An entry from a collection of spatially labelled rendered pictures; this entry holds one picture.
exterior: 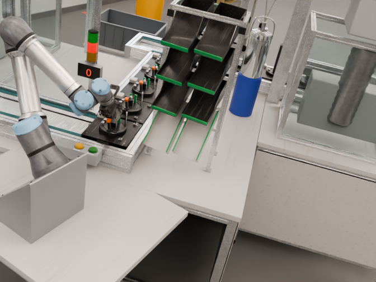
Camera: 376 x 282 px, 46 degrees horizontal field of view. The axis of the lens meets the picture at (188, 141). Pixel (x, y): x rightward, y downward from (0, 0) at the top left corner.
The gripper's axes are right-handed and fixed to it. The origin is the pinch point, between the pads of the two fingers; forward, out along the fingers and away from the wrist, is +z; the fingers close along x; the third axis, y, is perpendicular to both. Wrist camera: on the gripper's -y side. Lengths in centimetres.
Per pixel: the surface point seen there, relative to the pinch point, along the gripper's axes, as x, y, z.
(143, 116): 9.8, -9.0, 21.1
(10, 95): -63, 2, 15
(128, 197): 22.2, 41.0, -6.7
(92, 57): -17.5, -21.0, -10.6
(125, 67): -28, -62, 80
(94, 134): -6.2, 13.8, 1.7
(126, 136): 8.6, 9.8, 5.1
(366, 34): 115, -81, 2
